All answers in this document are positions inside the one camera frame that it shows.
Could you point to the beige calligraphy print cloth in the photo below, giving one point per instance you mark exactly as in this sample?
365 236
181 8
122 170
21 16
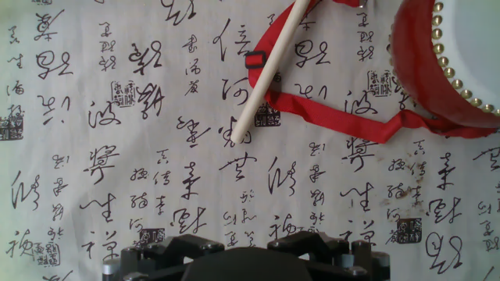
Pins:
117 129

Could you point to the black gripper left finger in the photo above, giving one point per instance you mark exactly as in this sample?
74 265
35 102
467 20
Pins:
156 259

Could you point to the light wooden drumstick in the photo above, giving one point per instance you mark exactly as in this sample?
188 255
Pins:
269 70

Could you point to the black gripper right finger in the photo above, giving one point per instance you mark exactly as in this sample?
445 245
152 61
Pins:
340 257

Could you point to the red drum with white head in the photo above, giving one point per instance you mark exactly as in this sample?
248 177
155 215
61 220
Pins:
418 66

